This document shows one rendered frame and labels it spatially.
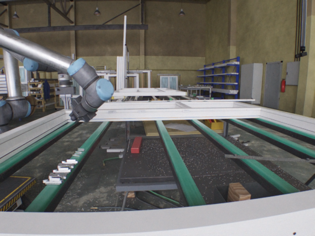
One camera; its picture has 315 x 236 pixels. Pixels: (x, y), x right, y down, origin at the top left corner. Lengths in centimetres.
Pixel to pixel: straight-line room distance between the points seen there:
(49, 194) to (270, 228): 44
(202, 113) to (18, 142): 105
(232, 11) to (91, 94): 1311
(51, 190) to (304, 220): 50
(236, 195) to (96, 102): 68
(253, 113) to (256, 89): 882
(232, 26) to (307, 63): 667
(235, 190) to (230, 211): 47
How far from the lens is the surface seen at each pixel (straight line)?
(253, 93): 1020
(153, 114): 124
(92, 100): 87
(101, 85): 82
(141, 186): 107
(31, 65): 135
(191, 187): 48
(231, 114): 139
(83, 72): 84
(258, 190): 95
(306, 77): 789
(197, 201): 43
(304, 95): 788
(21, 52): 109
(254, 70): 1022
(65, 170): 58
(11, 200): 168
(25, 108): 183
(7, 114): 175
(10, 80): 183
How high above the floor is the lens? 111
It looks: 11 degrees down
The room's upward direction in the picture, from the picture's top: straight up
